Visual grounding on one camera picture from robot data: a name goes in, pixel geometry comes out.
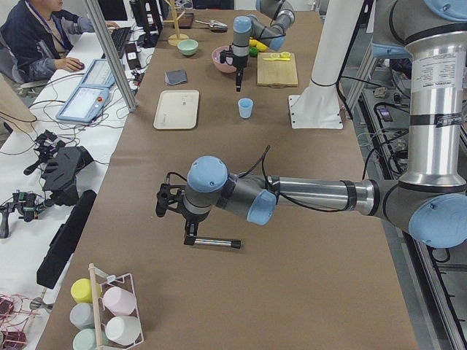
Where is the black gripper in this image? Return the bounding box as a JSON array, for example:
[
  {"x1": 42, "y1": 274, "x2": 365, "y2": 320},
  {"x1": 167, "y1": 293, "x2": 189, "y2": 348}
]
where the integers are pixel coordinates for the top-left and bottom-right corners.
[
  {"x1": 182, "y1": 209, "x2": 208, "y2": 245},
  {"x1": 232, "y1": 55, "x2": 249, "y2": 92}
]

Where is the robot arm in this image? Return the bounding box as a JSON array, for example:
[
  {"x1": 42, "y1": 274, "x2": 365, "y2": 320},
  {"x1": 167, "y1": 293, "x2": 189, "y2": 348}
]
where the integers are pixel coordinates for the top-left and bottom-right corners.
[
  {"x1": 228, "y1": 0, "x2": 295, "y2": 92},
  {"x1": 177, "y1": 1, "x2": 466, "y2": 248}
]

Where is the pink ice bowl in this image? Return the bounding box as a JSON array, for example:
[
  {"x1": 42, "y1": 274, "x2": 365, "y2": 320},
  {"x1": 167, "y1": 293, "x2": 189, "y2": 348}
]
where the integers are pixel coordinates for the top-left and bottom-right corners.
[{"x1": 211, "y1": 45, "x2": 238, "y2": 75}]

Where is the blue plastic cup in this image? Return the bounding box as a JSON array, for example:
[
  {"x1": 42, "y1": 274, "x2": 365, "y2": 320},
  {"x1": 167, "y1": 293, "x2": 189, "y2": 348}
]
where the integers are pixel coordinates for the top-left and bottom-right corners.
[{"x1": 238, "y1": 98, "x2": 254, "y2": 119}]

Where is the steel ice scoop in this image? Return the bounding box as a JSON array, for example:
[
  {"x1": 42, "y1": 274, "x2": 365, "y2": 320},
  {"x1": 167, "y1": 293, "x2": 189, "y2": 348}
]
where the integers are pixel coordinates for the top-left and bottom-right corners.
[{"x1": 195, "y1": 20, "x2": 228, "y2": 33}]

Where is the wooden cup stand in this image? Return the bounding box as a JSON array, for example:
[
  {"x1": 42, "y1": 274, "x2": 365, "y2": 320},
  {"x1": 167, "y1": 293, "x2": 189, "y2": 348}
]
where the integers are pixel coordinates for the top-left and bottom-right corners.
[{"x1": 163, "y1": 0, "x2": 189, "y2": 47}]

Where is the pink plastic cup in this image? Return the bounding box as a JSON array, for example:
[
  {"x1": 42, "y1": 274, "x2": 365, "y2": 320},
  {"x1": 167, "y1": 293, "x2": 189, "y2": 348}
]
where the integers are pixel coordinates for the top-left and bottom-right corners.
[{"x1": 102, "y1": 287, "x2": 136, "y2": 316}]

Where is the white plastic cup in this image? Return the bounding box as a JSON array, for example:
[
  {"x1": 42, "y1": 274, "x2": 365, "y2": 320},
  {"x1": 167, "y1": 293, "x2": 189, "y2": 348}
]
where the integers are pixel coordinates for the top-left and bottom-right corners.
[{"x1": 105, "y1": 316, "x2": 141, "y2": 346}]

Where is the yellow plastic cup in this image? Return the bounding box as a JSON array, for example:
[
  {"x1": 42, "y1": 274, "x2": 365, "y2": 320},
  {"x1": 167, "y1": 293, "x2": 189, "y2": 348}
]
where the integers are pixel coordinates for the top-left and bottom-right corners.
[{"x1": 70, "y1": 278, "x2": 93, "y2": 303}]

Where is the grey plastic cup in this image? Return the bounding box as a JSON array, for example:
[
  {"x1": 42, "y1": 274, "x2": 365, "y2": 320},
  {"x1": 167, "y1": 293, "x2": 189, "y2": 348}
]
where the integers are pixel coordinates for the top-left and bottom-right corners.
[{"x1": 69, "y1": 303, "x2": 95, "y2": 330}]

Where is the pale green plastic cup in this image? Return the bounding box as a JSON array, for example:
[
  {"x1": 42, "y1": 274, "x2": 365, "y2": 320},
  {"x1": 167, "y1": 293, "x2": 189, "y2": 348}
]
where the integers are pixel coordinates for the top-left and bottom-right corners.
[{"x1": 72, "y1": 329, "x2": 97, "y2": 350}]

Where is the green lime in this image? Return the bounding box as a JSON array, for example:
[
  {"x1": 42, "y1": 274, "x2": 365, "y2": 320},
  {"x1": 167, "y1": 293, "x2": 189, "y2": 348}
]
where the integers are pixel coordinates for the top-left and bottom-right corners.
[{"x1": 249, "y1": 47, "x2": 258, "y2": 57}]

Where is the whole yellow lemon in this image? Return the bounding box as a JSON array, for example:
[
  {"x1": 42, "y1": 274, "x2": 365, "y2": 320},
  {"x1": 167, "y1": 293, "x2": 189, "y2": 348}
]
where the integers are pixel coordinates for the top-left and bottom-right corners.
[{"x1": 253, "y1": 40, "x2": 268, "y2": 52}]

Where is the wooden cutting board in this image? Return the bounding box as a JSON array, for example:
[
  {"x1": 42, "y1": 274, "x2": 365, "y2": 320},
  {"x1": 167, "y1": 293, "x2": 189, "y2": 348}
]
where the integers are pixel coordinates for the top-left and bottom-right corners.
[{"x1": 257, "y1": 52, "x2": 298, "y2": 88}]

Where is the steel muddler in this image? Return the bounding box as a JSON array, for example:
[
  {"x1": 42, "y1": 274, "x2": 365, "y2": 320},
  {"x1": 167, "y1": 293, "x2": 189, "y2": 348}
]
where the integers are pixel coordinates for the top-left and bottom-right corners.
[{"x1": 194, "y1": 237, "x2": 242, "y2": 249}]

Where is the mint green bowl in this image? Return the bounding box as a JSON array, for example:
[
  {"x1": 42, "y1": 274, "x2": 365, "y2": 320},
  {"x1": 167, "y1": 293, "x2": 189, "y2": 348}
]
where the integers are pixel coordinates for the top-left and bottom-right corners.
[{"x1": 177, "y1": 39, "x2": 199, "y2": 57}]

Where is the grey folded cloth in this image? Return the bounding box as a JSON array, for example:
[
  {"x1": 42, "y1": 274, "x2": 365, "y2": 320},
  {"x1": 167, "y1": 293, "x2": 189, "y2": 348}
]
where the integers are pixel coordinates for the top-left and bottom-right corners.
[{"x1": 164, "y1": 69, "x2": 188, "y2": 86}]

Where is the cream rabbit tray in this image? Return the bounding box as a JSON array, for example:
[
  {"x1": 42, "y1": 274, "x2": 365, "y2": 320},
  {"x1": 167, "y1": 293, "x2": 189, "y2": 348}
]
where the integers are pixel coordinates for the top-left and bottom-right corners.
[{"x1": 153, "y1": 90, "x2": 199, "y2": 130}]

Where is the black keyboard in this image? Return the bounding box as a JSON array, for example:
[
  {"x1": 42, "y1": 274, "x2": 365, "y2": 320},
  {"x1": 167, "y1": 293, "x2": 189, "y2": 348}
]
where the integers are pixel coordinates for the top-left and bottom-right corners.
[{"x1": 111, "y1": 27, "x2": 131, "y2": 59}]

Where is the blue teach pendant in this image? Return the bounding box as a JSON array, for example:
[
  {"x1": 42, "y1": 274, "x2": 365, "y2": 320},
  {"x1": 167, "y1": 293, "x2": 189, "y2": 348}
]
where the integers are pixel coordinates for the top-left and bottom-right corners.
[
  {"x1": 81, "y1": 58, "x2": 115, "y2": 88},
  {"x1": 56, "y1": 85, "x2": 109, "y2": 124}
]

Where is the black speaker bar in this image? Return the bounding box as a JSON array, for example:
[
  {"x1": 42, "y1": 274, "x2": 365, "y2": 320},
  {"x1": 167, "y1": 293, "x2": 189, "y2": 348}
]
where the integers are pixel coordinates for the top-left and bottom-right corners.
[{"x1": 36, "y1": 190, "x2": 96, "y2": 289}]

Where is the seated person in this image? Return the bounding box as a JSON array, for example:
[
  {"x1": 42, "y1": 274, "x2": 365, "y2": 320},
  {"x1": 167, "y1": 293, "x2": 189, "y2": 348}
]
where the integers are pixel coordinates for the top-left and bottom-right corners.
[{"x1": 0, "y1": 0, "x2": 121, "y2": 87}]

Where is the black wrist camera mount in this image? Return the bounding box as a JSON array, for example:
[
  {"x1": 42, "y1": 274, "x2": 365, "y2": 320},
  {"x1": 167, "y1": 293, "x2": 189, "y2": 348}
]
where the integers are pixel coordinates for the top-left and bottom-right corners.
[{"x1": 155, "y1": 183, "x2": 185, "y2": 217}]

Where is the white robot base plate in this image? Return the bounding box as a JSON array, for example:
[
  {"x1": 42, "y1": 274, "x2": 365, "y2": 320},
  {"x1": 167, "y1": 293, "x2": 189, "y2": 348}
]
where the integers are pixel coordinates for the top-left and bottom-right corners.
[{"x1": 287, "y1": 93, "x2": 343, "y2": 129}]

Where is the wooden rack handle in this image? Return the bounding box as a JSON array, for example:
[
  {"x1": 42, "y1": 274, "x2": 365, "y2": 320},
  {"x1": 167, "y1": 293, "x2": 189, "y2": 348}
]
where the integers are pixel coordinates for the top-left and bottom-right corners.
[{"x1": 88, "y1": 263, "x2": 104, "y2": 350}]

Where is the white wire cup rack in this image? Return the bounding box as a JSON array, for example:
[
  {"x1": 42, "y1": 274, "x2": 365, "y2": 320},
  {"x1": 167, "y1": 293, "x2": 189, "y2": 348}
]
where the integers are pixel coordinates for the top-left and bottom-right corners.
[{"x1": 88, "y1": 263, "x2": 144, "y2": 349}]

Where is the aluminium frame post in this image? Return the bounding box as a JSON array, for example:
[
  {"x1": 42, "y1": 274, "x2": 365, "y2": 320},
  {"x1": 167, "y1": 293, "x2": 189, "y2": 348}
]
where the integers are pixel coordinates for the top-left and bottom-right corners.
[{"x1": 83, "y1": 0, "x2": 136, "y2": 112}]

